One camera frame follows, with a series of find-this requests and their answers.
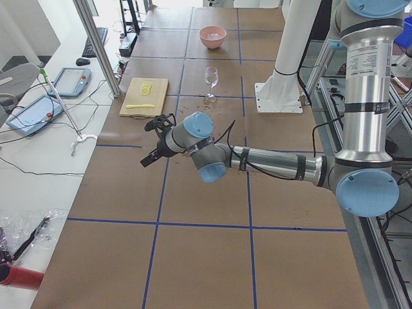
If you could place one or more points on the blue storage bin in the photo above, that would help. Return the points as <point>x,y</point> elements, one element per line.
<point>405,38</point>

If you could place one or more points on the clear plastic bag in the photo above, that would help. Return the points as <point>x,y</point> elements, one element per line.
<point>16,228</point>

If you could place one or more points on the grey office chair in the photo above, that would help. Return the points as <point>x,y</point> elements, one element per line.
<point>15,82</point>

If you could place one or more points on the pink bowl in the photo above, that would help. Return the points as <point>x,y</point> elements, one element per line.
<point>212,29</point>

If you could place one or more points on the black strap tool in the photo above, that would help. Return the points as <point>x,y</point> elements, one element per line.
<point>31,238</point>

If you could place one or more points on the clear wine glass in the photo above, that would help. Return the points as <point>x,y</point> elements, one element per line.
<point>211,78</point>

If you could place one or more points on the blue teach pendant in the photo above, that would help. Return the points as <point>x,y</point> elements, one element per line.
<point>35,116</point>
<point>71,82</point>

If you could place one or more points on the clear ice cubes pile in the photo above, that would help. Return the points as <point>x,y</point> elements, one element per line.
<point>213,36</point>

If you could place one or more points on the black power box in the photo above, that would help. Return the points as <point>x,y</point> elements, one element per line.
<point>127,44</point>

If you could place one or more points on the blue teach pendant far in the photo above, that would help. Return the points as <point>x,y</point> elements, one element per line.
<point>71,82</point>

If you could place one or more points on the blue teach pendant near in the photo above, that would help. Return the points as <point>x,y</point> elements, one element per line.
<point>35,116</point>

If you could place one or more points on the aluminium frame post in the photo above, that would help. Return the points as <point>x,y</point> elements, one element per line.
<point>86,18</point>

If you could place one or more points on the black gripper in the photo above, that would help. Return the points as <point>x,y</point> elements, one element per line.
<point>163,146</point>

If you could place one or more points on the black computer mouse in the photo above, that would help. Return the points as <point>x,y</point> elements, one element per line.
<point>82,61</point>

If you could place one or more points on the red cylinder tube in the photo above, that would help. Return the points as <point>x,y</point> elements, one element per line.
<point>19,277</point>

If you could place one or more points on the metal reacher grabber stick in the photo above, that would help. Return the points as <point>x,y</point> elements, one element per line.
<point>80,136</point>

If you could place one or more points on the bamboo cutting board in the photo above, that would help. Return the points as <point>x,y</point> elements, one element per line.
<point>157,97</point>

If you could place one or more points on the yellow plastic knife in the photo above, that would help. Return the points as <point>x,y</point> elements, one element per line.
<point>133,106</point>

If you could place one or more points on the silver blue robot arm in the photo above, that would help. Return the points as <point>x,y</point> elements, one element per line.
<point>360,173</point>

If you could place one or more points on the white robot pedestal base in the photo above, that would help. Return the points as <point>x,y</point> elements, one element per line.
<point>280,93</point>

